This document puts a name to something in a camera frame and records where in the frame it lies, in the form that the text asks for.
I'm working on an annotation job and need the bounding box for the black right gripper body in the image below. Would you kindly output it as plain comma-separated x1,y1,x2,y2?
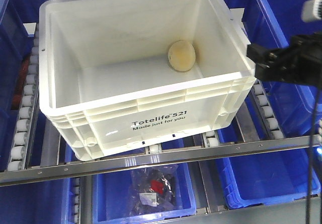
255,32,321,88

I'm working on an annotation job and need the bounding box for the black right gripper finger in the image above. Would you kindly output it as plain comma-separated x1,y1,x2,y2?
246,43,273,69

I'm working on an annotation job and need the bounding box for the yellow plush ball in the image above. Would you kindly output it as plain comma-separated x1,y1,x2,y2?
168,40,196,72

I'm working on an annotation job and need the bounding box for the white plastic Totelife tote box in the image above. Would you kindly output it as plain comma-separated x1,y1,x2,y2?
39,0,256,161

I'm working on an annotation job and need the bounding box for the blue storage bin right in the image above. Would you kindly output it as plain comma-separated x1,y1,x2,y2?
224,0,321,137

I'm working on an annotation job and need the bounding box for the right white roller track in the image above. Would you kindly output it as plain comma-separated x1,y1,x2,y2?
251,80,285,140

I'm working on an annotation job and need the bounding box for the white roller track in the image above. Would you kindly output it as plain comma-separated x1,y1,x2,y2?
6,23,39,172
251,80,285,140

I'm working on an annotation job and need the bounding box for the centre-right roller track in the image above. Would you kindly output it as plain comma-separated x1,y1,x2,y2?
202,130,219,147

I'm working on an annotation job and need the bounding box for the blue bin lower right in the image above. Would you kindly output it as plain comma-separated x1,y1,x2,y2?
215,148,308,209

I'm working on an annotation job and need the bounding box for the centre roller track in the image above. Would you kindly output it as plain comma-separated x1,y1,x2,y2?
145,143,163,155

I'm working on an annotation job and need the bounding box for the clear bag of parts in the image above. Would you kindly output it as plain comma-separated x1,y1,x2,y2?
128,164,178,216

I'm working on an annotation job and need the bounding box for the blue bin lower centre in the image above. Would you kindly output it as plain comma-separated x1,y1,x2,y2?
92,138,197,224

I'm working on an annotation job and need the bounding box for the lower left roller track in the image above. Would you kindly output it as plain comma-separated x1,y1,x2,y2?
69,177,81,223

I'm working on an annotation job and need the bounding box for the left white roller track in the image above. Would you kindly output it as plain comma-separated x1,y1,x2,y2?
6,23,39,172

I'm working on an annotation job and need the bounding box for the black cable right side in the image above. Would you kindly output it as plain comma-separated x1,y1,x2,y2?
305,85,320,224

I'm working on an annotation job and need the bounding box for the metal shelf front rail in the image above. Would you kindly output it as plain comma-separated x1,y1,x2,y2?
1,134,321,187

